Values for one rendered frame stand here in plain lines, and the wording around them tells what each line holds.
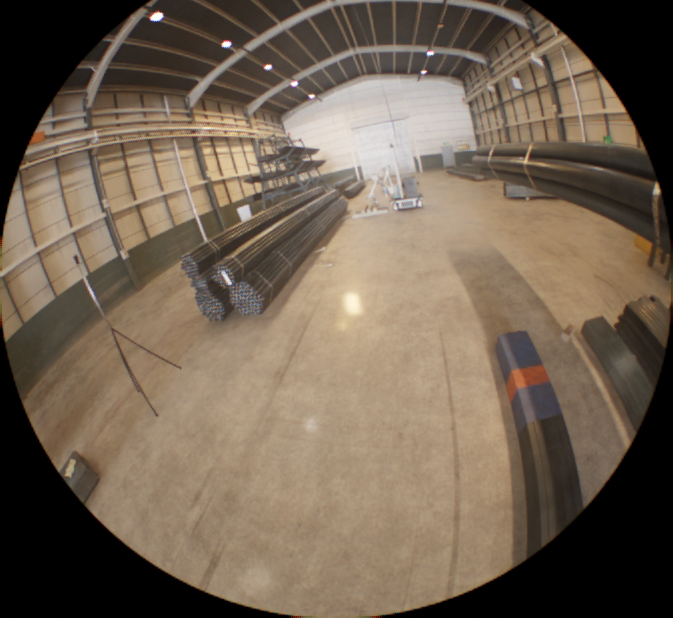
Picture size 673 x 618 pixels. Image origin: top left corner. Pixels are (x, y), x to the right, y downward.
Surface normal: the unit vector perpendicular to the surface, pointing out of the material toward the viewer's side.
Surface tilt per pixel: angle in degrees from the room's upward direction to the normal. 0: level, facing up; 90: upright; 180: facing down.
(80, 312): 90
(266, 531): 0
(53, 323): 90
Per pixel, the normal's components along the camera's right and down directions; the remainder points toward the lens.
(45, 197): 0.95, -0.11
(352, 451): -0.24, -0.87
